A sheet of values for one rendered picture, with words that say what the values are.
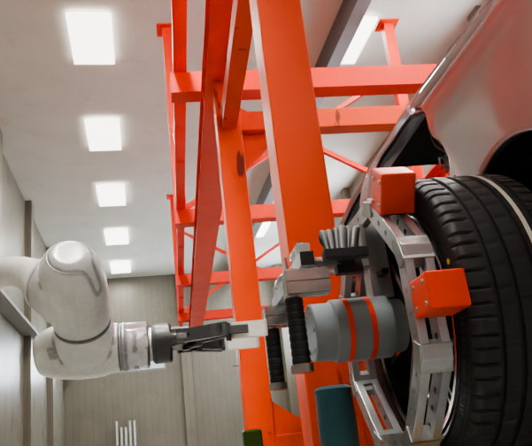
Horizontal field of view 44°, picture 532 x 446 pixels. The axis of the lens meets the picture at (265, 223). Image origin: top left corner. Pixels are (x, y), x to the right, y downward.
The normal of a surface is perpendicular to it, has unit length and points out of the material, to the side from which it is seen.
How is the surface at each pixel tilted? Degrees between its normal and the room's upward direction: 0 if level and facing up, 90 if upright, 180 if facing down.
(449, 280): 90
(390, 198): 125
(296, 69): 90
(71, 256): 62
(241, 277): 90
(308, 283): 90
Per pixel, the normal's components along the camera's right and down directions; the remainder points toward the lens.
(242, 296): 0.12, -0.33
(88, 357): 0.26, 0.52
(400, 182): 0.16, 0.27
